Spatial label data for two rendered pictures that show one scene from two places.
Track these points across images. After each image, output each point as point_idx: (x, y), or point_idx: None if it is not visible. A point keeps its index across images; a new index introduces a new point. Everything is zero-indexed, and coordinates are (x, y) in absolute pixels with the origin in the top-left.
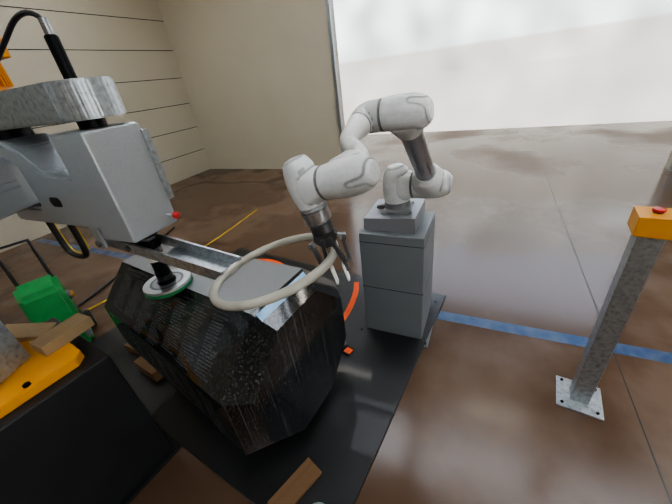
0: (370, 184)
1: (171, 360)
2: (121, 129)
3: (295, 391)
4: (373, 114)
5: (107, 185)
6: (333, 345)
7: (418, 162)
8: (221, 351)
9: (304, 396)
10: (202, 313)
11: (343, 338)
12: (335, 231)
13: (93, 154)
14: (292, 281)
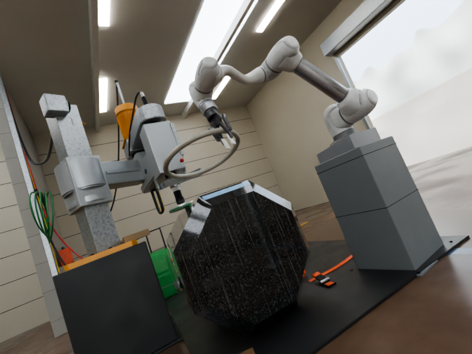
0: (207, 67)
1: (170, 245)
2: (160, 123)
3: (237, 270)
4: (264, 64)
5: (150, 145)
6: (288, 252)
7: (319, 85)
8: (184, 224)
9: (250, 283)
10: (187, 212)
11: (303, 252)
12: (218, 114)
13: (147, 132)
14: (236, 185)
